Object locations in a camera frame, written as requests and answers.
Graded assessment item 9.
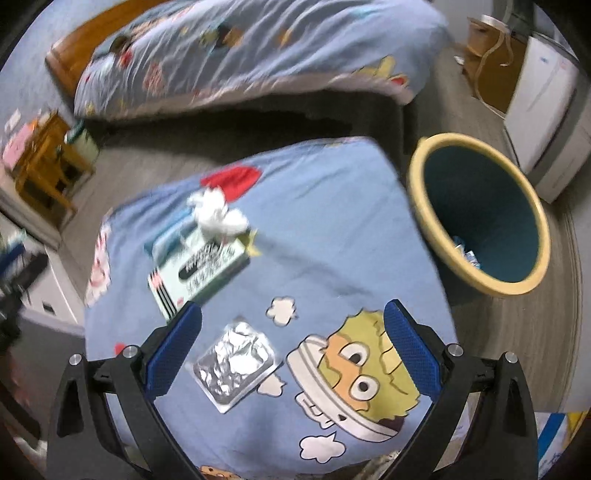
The green tissue packet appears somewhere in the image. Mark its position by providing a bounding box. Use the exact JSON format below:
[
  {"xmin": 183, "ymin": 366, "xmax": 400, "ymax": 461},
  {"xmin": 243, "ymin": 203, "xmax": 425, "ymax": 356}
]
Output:
[{"xmin": 147, "ymin": 226, "xmax": 252, "ymax": 321}]

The crumpled blue foil wrapper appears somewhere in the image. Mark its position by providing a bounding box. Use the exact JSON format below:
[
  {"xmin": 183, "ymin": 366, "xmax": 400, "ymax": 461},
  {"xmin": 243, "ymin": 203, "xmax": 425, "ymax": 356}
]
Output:
[{"xmin": 451, "ymin": 235, "xmax": 483, "ymax": 268}]

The yellow and teal trash bin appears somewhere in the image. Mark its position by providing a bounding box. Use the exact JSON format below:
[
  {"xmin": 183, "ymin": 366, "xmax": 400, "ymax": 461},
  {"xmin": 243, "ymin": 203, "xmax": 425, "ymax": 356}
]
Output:
[{"xmin": 406, "ymin": 132, "xmax": 551, "ymax": 305}]

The blue yellow striped cloth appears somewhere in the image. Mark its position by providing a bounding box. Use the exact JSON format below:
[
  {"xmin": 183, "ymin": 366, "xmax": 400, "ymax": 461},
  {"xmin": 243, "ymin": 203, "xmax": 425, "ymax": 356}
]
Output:
[{"xmin": 536, "ymin": 411, "xmax": 587, "ymax": 480}]

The blue cartoon printed cloth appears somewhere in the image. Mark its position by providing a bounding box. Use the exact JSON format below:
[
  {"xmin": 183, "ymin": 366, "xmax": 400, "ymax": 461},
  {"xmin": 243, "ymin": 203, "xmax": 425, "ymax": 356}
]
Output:
[{"xmin": 84, "ymin": 136, "xmax": 458, "ymax": 480}]

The wooden bed frame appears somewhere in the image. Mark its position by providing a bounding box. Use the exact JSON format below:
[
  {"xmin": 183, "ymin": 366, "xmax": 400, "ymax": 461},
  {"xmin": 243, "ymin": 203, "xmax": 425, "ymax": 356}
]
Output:
[{"xmin": 45, "ymin": 0, "xmax": 171, "ymax": 97}]

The pink box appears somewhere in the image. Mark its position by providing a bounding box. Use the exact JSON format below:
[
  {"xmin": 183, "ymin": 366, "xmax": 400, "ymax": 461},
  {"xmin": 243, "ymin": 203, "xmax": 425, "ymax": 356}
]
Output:
[{"xmin": 1, "ymin": 124, "xmax": 33, "ymax": 169}]

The brown paper bag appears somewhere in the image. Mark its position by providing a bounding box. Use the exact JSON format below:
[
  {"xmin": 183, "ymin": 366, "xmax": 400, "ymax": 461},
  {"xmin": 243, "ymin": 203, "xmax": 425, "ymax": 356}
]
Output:
[{"xmin": 462, "ymin": 16, "xmax": 529, "ymax": 114}]

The bed with cartoon blue cover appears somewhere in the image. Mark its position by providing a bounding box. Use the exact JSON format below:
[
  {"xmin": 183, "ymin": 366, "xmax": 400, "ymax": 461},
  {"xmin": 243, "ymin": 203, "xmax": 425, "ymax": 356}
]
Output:
[{"xmin": 74, "ymin": 0, "xmax": 451, "ymax": 118}]

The wooden stool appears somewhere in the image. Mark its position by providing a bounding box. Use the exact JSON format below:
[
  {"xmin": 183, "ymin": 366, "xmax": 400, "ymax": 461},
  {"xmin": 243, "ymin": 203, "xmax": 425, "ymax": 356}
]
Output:
[{"xmin": 14, "ymin": 111, "xmax": 93, "ymax": 217}]

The green and white container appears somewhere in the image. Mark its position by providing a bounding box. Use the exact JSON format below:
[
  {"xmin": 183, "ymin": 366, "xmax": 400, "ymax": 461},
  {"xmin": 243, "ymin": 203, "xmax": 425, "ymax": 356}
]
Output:
[{"xmin": 65, "ymin": 120, "xmax": 100, "ymax": 162}]

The silver foil blister pack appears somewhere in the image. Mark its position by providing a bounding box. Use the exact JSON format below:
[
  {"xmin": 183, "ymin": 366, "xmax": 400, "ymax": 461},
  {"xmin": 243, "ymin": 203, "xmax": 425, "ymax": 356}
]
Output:
[{"xmin": 193, "ymin": 320, "xmax": 283, "ymax": 414}]

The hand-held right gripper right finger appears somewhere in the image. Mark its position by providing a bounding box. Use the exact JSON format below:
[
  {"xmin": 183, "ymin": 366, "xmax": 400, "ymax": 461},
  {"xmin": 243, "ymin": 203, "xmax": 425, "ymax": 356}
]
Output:
[{"xmin": 383, "ymin": 299, "xmax": 540, "ymax": 480}]

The white appliance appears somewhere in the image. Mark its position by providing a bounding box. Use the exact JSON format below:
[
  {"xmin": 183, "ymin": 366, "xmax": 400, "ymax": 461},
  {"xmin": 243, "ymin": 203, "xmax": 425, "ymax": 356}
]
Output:
[{"xmin": 503, "ymin": 32, "xmax": 585, "ymax": 204}]

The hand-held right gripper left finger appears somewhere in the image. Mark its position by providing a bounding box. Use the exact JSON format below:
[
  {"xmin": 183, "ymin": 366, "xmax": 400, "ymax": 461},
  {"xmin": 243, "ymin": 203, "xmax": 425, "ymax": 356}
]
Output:
[{"xmin": 46, "ymin": 301, "xmax": 202, "ymax": 480}]

